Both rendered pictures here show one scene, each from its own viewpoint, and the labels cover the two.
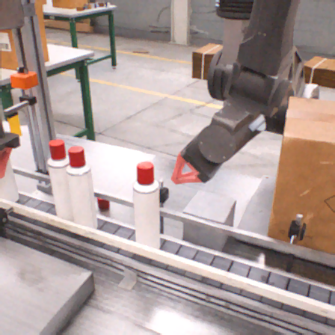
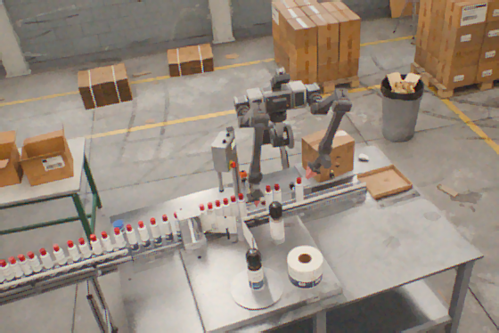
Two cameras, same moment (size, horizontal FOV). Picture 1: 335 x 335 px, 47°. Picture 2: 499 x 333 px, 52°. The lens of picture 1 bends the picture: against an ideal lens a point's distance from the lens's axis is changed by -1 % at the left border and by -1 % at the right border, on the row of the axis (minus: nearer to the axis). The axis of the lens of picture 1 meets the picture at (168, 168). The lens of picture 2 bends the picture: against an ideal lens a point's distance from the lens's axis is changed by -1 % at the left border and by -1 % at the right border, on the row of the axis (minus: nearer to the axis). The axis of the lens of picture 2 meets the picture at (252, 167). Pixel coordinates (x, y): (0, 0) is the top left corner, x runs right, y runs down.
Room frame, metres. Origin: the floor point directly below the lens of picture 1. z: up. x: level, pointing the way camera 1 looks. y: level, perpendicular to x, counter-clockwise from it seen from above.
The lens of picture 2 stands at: (-1.22, 2.01, 3.17)
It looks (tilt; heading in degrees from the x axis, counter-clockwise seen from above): 36 degrees down; 320
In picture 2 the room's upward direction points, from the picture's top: 6 degrees counter-clockwise
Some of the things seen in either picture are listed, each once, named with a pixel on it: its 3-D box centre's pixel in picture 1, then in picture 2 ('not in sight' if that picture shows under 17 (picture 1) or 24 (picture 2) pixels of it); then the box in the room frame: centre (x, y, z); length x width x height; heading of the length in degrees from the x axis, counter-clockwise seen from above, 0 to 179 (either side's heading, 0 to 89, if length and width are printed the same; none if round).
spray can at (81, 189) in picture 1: (81, 191); (277, 197); (0.70, 0.19, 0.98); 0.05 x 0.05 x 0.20
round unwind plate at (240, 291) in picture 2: not in sight; (257, 287); (0.32, 0.77, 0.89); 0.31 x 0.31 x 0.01
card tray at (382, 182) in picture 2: not in sight; (384, 181); (0.36, -0.55, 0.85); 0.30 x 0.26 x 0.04; 65
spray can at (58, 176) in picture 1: (63, 183); (269, 198); (0.73, 0.24, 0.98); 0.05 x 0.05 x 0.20
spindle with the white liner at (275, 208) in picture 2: not in sight; (276, 222); (0.50, 0.40, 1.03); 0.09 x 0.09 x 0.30
